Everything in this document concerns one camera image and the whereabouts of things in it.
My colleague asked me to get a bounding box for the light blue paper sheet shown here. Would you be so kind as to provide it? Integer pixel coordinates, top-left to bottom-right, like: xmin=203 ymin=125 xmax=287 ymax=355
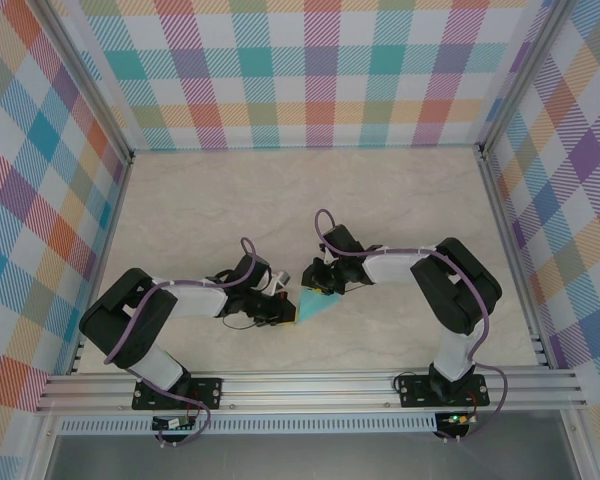
xmin=294 ymin=288 xmax=343 ymax=327

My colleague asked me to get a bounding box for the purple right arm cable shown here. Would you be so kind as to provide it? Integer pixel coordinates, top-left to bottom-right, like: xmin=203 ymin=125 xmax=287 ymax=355
xmin=313 ymin=208 xmax=510 ymax=444

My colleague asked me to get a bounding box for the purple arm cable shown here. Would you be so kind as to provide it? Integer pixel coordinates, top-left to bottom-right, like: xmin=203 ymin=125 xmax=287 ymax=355
xmin=313 ymin=208 xmax=510 ymax=444
xmin=102 ymin=237 xmax=261 ymax=448

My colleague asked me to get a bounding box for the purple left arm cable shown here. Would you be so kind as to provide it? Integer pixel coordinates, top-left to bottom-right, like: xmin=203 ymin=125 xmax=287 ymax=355
xmin=102 ymin=237 xmax=261 ymax=448

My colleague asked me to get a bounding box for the long aluminium base rail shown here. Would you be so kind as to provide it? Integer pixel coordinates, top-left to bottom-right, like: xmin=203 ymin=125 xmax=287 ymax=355
xmin=34 ymin=367 xmax=590 ymax=414

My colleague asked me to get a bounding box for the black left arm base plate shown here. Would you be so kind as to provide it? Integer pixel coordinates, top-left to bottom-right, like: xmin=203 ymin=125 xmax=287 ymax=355
xmin=131 ymin=377 xmax=225 ymax=411

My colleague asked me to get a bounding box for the perforated grey cable duct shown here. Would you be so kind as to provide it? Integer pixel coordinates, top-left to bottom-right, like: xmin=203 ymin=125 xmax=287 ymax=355
xmin=57 ymin=412 xmax=440 ymax=436

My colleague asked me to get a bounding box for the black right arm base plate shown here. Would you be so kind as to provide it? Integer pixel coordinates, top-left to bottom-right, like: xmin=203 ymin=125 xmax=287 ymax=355
xmin=394 ymin=373 xmax=491 ymax=409

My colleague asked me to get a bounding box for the aluminium table side rail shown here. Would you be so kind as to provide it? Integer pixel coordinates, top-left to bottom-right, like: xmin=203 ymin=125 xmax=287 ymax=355
xmin=65 ymin=152 xmax=136 ymax=376
xmin=473 ymin=144 xmax=554 ymax=371

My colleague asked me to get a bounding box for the aluminium frame post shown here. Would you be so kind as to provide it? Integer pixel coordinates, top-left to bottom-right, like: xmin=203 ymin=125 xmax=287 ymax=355
xmin=477 ymin=0 xmax=579 ymax=161
xmin=29 ymin=0 xmax=136 ymax=166

